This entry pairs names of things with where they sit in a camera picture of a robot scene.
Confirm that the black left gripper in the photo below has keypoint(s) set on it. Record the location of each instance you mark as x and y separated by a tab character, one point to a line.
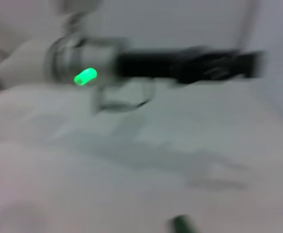
156	64

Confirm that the green glasses case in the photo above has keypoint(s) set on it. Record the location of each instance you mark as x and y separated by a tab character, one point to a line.
182	224

